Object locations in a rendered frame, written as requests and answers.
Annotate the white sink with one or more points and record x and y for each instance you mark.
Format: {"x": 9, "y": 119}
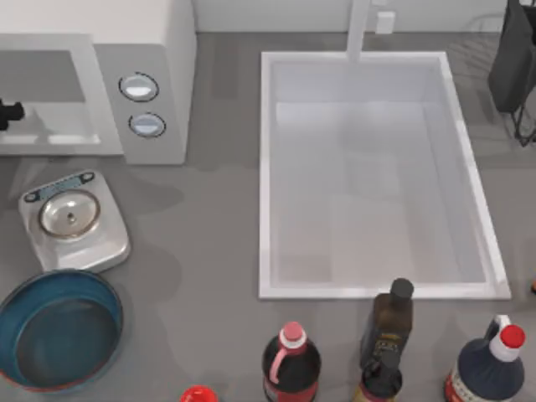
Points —
{"x": 368, "y": 184}

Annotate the round microwave knob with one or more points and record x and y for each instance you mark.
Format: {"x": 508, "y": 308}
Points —
{"x": 138, "y": 86}
{"x": 147, "y": 125}

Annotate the dark bottle with pink cap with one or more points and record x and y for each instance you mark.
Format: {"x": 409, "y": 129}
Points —
{"x": 291, "y": 368}

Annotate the dark olive bottle black cap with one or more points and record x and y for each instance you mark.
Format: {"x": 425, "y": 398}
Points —
{"x": 389, "y": 322}

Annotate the silver kitchen scale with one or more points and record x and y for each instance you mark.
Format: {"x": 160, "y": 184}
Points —
{"x": 75, "y": 222}

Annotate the tall white tap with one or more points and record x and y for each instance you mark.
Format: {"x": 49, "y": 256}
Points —
{"x": 358, "y": 29}

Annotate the pale microwave oven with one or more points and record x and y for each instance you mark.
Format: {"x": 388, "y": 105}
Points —
{"x": 138, "y": 50}

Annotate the small dark bottle black cap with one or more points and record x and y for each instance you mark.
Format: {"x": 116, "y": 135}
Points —
{"x": 382, "y": 377}

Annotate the blue bowl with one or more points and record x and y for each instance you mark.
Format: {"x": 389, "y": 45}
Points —
{"x": 58, "y": 331}

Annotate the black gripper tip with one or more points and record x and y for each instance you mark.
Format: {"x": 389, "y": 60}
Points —
{"x": 10, "y": 112}

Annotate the dark bottle red cap white neck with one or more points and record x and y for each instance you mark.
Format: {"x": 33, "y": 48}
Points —
{"x": 488, "y": 364}

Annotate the white wall socket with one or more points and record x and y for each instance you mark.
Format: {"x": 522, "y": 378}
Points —
{"x": 385, "y": 22}

